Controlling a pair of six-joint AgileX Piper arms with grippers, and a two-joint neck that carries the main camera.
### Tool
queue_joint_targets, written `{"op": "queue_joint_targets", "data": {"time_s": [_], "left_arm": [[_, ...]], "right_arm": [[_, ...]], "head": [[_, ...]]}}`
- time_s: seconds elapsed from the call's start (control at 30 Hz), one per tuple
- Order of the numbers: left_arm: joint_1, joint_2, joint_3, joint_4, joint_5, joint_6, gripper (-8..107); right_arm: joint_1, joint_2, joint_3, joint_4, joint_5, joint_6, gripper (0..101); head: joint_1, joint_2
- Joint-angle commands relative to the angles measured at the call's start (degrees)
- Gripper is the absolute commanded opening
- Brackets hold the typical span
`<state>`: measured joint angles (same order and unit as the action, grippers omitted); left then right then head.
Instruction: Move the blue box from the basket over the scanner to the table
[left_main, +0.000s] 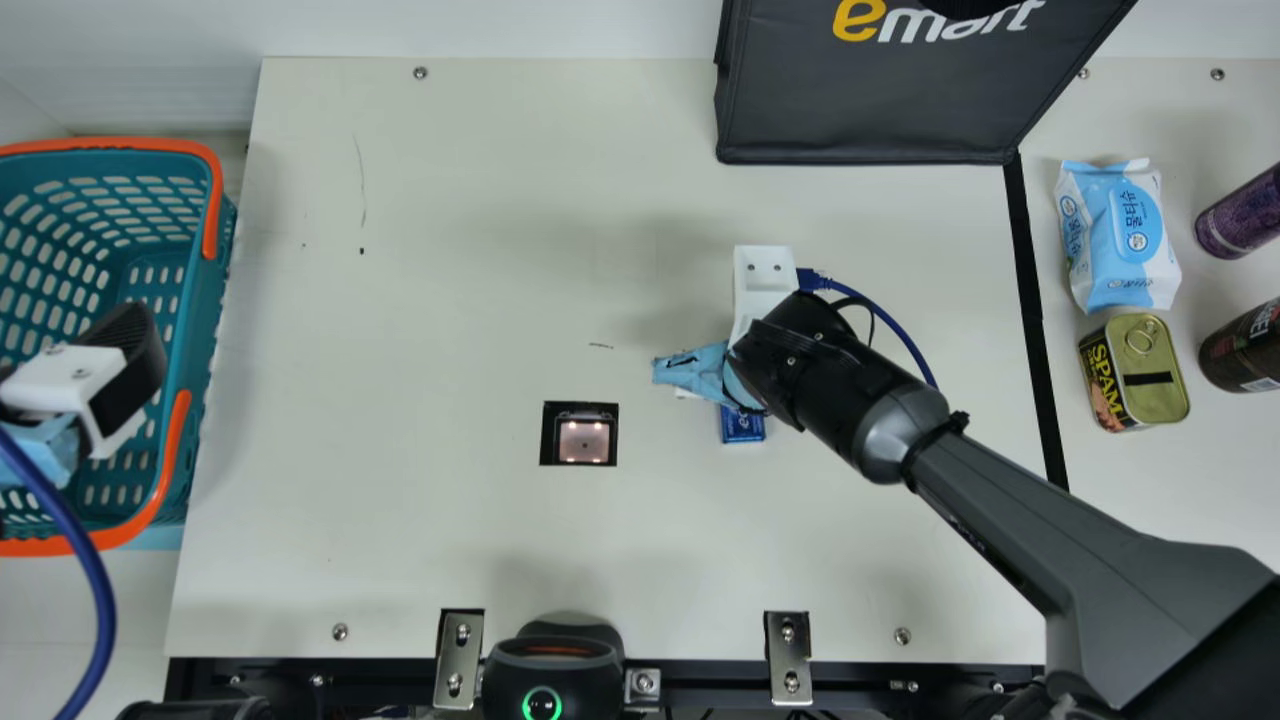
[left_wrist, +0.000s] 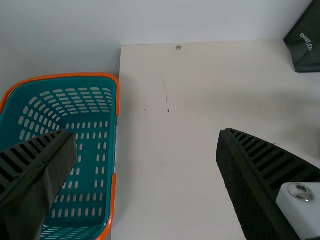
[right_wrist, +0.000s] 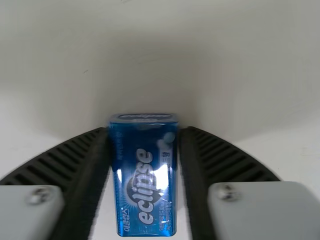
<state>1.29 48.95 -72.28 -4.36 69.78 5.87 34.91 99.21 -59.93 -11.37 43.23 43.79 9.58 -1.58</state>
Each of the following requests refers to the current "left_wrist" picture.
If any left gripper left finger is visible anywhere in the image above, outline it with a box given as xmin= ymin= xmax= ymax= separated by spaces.
xmin=0 ymin=128 xmax=77 ymax=240

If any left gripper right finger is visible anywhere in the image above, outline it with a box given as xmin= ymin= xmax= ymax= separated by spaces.
xmin=216 ymin=127 xmax=320 ymax=240

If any teal shopping basket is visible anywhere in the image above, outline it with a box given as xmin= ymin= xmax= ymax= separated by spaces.
xmin=0 ymin=72 xmax=120 ymax=240

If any dark grey bag with straps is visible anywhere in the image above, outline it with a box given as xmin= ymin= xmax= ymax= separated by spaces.
xmin=282 ymin=0 xmax=320 ymax=74

